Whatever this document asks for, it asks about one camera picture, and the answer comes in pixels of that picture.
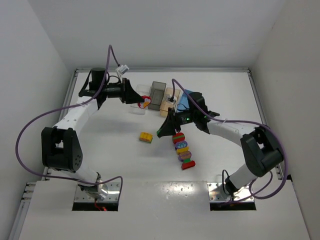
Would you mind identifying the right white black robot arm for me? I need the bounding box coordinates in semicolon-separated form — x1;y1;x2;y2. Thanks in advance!
157;92;288;196

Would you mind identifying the yellow orange bird lego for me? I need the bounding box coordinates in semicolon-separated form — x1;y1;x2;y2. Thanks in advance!
139;132;153;144

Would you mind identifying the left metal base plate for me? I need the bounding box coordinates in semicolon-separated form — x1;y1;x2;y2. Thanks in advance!
74;182;121;203

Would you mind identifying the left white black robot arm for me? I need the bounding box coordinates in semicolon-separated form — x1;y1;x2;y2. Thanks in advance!
41;65;145;201

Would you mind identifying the red round striped lego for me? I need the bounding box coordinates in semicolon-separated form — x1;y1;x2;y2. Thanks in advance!
172;132;185;145

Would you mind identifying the metal base plate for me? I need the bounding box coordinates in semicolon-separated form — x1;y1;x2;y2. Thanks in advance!
74;182;121;203
207;181;255;203

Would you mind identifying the orange translucent plastic container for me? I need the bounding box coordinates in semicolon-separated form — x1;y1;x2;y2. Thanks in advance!
159;87;181;118

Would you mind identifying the clear plastic container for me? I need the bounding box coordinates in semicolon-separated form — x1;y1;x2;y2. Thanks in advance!
130;84;152;116

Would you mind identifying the purple striped oval lego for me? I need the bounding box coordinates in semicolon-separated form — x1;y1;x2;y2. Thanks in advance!
178;151;192;162

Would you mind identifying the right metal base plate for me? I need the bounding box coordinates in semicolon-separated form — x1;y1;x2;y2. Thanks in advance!
207;181;255;203

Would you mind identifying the red base lego brick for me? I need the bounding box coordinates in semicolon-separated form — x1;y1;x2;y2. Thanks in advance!
181;160;196;170

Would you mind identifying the yellow curved lego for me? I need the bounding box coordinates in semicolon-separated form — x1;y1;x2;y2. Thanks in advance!
176;146;189;154

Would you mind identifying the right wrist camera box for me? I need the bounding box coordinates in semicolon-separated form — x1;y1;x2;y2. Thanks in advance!
166;96;178;108

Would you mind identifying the purple flower print lego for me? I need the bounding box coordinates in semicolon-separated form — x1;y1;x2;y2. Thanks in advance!
175;140;188;150

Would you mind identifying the blue plastic container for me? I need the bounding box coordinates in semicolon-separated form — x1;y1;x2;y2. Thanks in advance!
176;92;190;113

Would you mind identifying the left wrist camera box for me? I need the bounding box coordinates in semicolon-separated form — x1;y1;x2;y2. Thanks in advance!
115;65;130;76

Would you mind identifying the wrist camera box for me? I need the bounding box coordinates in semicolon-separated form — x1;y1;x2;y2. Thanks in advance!
166;96;178;108
115;65;130;76

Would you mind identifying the smoky grey plastic container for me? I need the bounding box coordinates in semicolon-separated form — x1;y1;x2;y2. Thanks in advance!
147;81;167;111

